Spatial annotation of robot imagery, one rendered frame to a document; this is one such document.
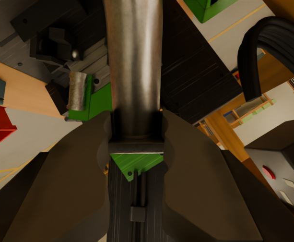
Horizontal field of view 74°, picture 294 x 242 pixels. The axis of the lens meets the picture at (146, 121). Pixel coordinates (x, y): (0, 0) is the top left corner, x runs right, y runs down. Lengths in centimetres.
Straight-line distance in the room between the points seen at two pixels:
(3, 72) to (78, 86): 22
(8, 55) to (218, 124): 103
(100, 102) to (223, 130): 91
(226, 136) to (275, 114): 925
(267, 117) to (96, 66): 998
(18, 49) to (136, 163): 36
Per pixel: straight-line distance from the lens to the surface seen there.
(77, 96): 41
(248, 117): 939
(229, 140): 123
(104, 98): 43
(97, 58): 46
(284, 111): 1062
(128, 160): 45
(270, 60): 62
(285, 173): 43
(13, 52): 54
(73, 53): 45
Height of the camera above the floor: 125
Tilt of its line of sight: 9 degrees down
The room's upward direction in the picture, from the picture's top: 148 degrees clockwise
